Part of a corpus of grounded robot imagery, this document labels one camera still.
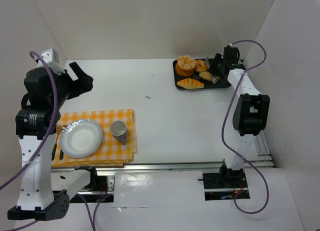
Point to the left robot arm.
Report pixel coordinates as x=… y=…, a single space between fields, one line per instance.
x=48 y=87

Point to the glazed donut bread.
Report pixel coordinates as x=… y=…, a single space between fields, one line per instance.
x=200 y=66

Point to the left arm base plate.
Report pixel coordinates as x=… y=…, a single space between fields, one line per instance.
x=103 y=188

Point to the white plate with blue rim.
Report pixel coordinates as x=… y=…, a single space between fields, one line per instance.
x=81 y=138

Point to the large orange sugared bread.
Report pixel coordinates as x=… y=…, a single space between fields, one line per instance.
x=185 y=66

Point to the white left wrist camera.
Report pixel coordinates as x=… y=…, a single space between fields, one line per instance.
x=51 y=58

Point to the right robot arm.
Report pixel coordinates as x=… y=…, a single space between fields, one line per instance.
x=249 y=118

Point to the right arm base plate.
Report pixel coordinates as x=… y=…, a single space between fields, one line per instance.
x=216 y=188

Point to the metal tongs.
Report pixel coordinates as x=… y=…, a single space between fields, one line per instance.
x=212 y=77

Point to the black baking tray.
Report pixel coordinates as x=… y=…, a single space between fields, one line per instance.
x=208 y=85

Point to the striped croissant bread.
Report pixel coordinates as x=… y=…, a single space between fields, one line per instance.
x=190 y=84

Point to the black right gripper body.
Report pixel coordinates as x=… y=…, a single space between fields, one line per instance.
x=219 y=66

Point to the oval brown bread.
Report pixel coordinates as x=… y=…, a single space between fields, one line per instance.
x=204 y=76

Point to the purple mug white inside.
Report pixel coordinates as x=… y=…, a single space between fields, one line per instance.
x=119 y=131

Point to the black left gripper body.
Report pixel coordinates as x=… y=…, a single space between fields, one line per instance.
x=74 y=82

